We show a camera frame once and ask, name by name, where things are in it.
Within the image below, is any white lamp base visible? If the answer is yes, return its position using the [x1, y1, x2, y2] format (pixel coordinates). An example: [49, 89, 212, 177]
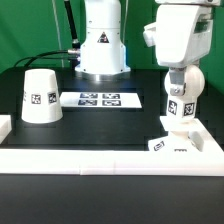
[148, 116, 201, 153]

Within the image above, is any white lamp bulb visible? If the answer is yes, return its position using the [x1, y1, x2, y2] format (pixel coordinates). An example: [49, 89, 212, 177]
[165, 65, 205, 120]

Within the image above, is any white marker board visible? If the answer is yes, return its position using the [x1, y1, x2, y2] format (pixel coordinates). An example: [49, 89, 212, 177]
[60, 92, 141, 109]

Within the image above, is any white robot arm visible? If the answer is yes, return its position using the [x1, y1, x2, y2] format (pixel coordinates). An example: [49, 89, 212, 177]
[76, 0, 220, 96]

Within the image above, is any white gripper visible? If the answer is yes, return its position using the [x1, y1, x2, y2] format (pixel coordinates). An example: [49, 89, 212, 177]
[143, 4, 213, 96]

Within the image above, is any white block left edge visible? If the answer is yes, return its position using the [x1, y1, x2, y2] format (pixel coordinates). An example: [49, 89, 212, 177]
[0, 115, 12, 144]

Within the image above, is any black cable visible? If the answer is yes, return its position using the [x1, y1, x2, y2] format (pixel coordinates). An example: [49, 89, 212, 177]
[13, 49, 81, 68]

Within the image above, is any white L-shaped border frame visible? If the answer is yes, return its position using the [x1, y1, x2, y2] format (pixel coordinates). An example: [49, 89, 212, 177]
[0, 121, 224, 176]

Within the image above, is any white lamp shade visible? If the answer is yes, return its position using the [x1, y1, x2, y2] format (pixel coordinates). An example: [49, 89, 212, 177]
[21, 69, 63, 124]

